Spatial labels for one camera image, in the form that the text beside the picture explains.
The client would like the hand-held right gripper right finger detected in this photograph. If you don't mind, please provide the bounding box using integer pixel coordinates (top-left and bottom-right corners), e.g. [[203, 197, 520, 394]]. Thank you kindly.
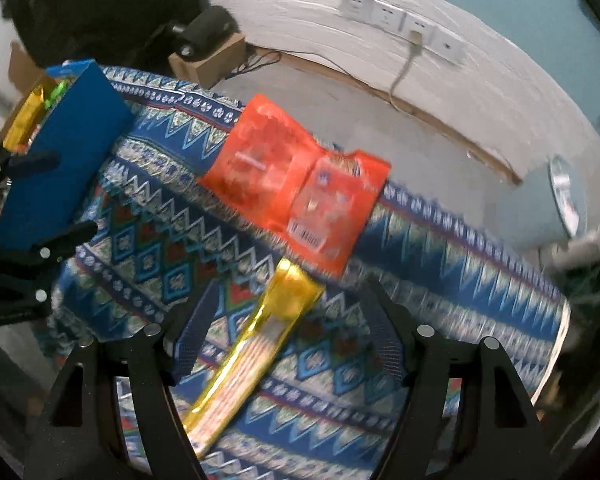
[[362, 280, 553, 480]]

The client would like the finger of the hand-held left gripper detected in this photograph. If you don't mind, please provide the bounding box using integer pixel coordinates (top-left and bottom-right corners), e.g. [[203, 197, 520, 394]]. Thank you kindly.
[[0, 221, 99, 329], [0, 142, 61, 202]]

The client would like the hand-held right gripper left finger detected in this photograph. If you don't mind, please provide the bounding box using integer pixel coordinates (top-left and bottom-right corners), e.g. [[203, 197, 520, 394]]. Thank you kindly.
[[22, 282, 222, 480]]

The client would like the blue cardboard box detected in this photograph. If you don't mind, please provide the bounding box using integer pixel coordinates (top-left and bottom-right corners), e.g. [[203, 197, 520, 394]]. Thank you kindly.
[[0, 59, 137, 252]]

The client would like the long gold snack packet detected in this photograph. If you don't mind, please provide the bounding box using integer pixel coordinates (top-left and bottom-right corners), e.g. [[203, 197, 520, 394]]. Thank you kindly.
[[185, 257, 327, 459]]

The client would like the gold foil snack packet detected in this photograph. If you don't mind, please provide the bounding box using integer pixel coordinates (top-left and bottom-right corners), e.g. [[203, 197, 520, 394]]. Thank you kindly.
[[2, 85, 49, 154]]

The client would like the blue patterned blanket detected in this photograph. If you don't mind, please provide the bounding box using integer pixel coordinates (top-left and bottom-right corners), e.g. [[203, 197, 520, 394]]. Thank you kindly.
[[35, 65, 572, 480]]

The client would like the green snack packet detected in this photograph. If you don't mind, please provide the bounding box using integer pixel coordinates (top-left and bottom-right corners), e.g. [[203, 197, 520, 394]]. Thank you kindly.
[[42, 77, 74, 111]]

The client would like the red snack packet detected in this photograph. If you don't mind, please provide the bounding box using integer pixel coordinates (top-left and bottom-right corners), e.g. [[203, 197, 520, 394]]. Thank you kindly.
[[200, 94, 393, 277]]

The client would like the small brown cardboard box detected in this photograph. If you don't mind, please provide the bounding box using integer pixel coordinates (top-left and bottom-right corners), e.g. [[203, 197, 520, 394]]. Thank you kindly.
[[169, 32, 247, 89]]

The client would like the white plastic fitting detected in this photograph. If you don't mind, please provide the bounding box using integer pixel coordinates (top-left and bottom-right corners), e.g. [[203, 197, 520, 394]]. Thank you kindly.
[[554, 226, 600, 267]]

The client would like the white round lamp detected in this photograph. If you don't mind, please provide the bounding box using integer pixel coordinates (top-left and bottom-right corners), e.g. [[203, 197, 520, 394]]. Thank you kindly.
[[547, 155, 589, 239]]

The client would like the black cable bundle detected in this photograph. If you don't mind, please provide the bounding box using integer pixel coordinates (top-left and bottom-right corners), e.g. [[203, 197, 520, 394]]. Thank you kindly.
[[226, 44, 396, 107]]

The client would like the grey power cable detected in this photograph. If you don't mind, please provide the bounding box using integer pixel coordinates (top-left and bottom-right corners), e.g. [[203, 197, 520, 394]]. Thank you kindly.
[[389, 30, 426, 107]]

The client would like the white wall socket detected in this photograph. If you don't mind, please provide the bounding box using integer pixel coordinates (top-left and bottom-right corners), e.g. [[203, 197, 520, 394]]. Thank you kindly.
[[372, 2, 406, 32], [405, 12, 438, 47], [432, 27, 467, 64], [340, 0, 376, 23]]

